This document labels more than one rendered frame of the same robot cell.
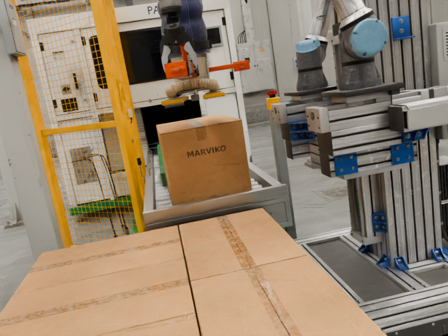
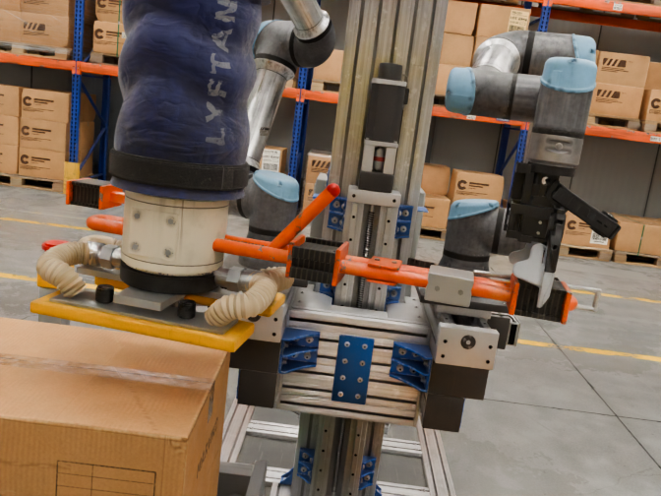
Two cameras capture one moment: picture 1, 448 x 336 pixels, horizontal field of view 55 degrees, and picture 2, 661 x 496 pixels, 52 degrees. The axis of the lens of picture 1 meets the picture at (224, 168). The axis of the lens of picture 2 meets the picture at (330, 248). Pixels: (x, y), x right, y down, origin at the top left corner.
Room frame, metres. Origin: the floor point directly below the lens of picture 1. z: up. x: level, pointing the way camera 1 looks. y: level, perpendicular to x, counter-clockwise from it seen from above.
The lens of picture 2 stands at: (1.71, 1.15, 1.45)
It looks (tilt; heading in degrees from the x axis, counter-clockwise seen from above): 12 degrees down; 278
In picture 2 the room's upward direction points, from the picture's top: 7 degrees clockwise
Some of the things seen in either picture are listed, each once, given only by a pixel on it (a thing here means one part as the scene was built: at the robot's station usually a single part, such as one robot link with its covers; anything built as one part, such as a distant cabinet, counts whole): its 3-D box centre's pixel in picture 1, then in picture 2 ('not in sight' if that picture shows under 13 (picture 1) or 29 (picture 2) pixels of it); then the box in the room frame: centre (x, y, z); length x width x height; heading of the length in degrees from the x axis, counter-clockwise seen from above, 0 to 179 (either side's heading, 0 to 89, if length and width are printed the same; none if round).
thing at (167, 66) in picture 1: (177, 70); (537, 297); (1.53, 0.11, 1.20); 0.08 x 0.07 x 0.05; 178
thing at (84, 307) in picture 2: (175, 97); (145, 308); (2.13, 0.18, 1.10); 0.34 x 0.10 x 0.05; 178
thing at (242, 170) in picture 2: (187, 48); (181, 167); (2.13, 0.08, 1.32); 0.23 x 0.23 x 0.04
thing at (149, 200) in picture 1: (151, 183); not in sight; (3.08, 0.54, 0.50); 2.31 x 0.05 x 0.19; 8
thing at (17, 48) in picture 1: (11, 28); not in sight; (2.58, 1.07, 1.62); 0.20 x 0.05 x 0.30; 8
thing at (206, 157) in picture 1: (200, 158); (40, 465); (2.34, 0.12, 0.75); 0.60 x 0.40 x 0.40; 9
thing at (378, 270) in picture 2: (215, 67); (303, 241); (1.93, -0.03, 1.20); 0.93 x 0.30 x 0.04; 178
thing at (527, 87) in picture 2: not in sight; (549, 100); (1.55, -0.01, 1.50); 0.11 x 0.11 x 0.08; 84
